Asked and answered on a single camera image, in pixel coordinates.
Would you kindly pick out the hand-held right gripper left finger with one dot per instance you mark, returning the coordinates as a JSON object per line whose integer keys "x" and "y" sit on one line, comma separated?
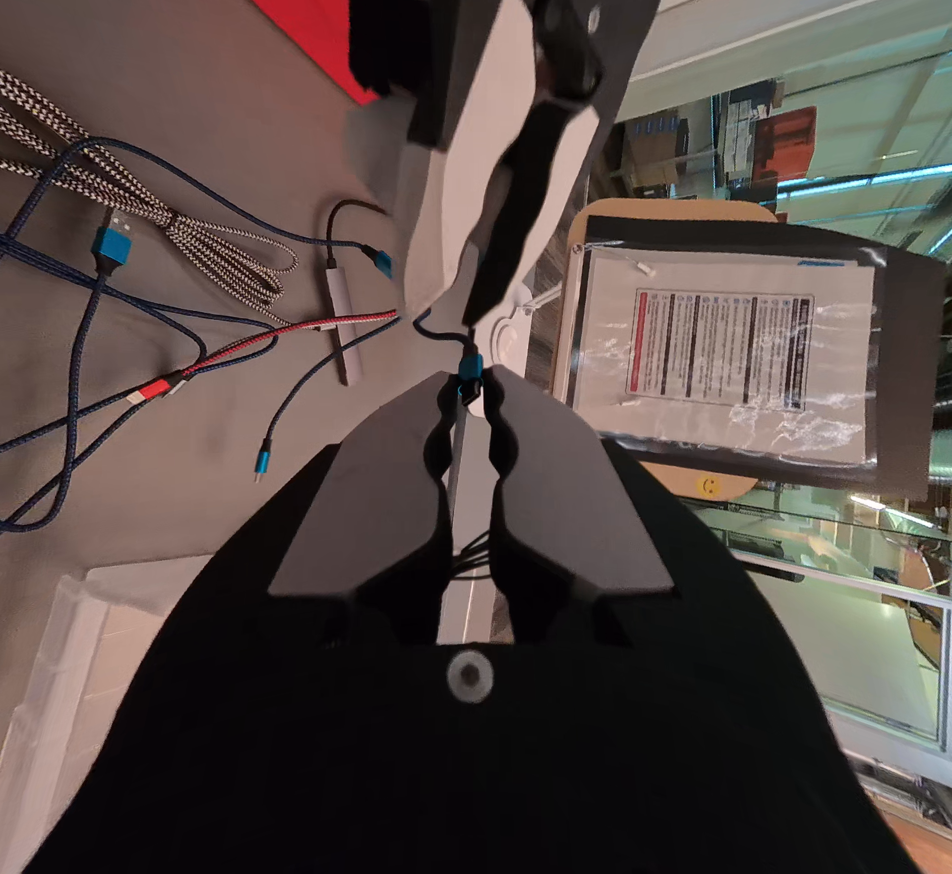
{"x": 364, "y": 509}

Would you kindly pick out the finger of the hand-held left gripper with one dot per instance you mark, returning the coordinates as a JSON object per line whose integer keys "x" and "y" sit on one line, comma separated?
{"x": 483, "y": 145}
{"x": 554, "y": 182}

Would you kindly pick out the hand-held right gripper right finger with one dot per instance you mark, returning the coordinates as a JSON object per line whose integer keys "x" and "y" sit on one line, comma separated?
{"x": 587, "y": 509}

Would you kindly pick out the grey usb-c hub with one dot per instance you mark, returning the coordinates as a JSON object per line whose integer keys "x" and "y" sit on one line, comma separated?
{"x": 342, "y": 309}

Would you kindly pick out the clear plastic bin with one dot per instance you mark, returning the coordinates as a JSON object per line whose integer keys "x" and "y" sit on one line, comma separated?
{"x": 74, "y": 666}

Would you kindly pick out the blue usb plug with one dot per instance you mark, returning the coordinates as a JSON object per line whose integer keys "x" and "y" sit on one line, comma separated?
{"x": 111, "y": 246}

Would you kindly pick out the wooden sign board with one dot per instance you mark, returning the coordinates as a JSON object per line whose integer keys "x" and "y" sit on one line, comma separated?
{"x": 654, "y": 208}

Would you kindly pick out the yellow smiley sticker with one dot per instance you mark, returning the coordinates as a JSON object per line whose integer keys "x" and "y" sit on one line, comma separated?
{"x": 710, "y": 485}

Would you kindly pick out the instruction sheet in sleeve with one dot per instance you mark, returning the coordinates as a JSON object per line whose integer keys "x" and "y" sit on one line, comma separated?
{"x": 610, "y": 368}

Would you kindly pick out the white stand base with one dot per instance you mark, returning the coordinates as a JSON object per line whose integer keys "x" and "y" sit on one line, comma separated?
{"x": 513, "y": 346}

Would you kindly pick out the red crate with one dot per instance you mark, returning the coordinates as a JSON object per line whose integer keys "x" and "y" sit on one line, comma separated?
{"x": 788, "y": 138}

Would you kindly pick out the dark sign panel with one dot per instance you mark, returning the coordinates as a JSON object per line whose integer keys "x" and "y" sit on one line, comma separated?
{"x": 904, "y": 368}

